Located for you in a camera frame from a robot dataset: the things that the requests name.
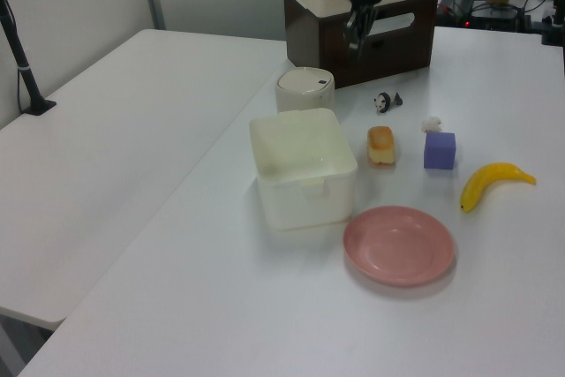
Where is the cream trash can with lid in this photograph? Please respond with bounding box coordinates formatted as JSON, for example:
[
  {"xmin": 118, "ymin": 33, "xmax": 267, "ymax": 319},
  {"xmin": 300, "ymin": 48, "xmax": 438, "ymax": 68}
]
[{"xmin": 275, "ymin": 66, "xmax": 335, "ymax": 116}]

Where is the dark brown wooden crate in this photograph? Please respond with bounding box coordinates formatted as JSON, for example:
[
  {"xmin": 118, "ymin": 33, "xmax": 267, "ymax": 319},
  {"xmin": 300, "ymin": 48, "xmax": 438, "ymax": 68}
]
[{"xmin": 282, "ymin": 0, "xmax": 439, "ymax": 89}]

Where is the black and white panda figure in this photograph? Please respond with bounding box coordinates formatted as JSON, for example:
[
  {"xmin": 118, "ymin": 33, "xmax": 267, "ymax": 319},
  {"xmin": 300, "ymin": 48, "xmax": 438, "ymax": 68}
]
[{"xmin": 373, "ymin": 90, "xmax": 404, "ymax": 115}]

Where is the toasted bread loaf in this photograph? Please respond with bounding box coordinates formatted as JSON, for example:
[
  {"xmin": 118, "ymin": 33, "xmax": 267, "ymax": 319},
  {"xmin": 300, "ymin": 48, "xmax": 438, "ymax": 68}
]
[{"xmin": 366, "ymin": 124, "xmax": 397, "ymax": 168}]

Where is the white crumpled paper ball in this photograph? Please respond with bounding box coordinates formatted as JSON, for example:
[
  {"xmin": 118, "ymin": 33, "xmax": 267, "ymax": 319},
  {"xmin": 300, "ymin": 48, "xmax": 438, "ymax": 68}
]
[{"xmin": 419, "ymin": 116, "xmax": 444, "ymax": 134}]

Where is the purple foam cube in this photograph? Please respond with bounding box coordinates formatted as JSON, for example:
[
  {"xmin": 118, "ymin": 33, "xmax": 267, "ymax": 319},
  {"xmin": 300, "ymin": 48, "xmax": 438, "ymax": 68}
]
[{"xmin": 422, "ymin": 131, "xmax": 457, "ymax": 172}]

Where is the cream rectangular plastic bin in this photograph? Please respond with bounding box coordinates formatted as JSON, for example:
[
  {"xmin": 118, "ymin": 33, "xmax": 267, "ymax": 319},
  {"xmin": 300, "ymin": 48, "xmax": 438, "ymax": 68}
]
[{"xmin": 247, "ymin": 107, "xmax": 359, "ymax": 233}]

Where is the yellow banana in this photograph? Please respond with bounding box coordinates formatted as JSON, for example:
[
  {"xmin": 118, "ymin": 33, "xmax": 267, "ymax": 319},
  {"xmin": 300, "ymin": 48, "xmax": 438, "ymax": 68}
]
[{"xmin": 459, "ymin": 161, "xmax": 538, "ymax": 215}]

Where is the pink round plate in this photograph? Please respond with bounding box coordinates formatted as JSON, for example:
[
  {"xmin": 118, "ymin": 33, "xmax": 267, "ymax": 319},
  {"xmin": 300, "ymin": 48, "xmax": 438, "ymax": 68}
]
[{"xmin": 343, "ymin": 205, "xmax": 456, "ymax": 288}]

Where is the black pole with table clamp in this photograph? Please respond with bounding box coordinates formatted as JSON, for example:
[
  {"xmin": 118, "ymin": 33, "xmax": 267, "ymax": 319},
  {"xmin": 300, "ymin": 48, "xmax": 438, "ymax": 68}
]
[{"xmin": 0, "ymin": 0, "xmax": 58, "ymax": 117}]

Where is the black clamp with post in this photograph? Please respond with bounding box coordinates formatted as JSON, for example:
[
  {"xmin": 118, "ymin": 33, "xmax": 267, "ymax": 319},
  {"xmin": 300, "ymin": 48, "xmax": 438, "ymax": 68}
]
[{"xmin": 539, "ymin": 0, "xmax": 565, "ymax": 46}]

